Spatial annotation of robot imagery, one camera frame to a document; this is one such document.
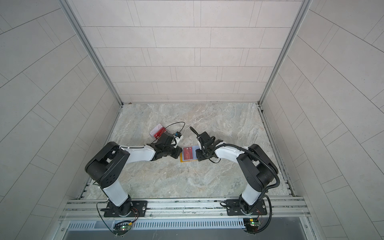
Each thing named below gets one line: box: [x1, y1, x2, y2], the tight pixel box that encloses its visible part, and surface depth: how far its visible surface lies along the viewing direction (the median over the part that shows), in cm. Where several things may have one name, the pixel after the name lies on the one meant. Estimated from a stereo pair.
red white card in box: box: [149, 123, 167, 140], surface depth 95 cm
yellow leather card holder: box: [180, 145, 200, 163], surface depth 90 cm
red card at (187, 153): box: [183, 146, 193, 160], surface depth 91 cm
